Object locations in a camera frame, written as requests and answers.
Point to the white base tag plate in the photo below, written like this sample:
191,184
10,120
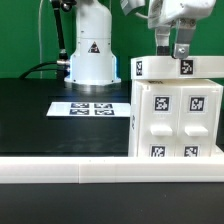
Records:
88,109

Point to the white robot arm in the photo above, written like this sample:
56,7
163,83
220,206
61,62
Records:
93,64

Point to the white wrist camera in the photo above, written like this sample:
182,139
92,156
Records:
131,6

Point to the white cabinet body box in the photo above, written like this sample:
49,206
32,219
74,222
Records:
138,87

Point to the white L-shaped fence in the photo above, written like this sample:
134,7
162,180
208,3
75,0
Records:
83,170

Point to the white cabinet door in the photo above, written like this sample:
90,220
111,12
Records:
197,119
159,116

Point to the white cabinet top block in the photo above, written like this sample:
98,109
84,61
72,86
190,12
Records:
166,67

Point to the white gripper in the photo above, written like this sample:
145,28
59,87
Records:
186,12

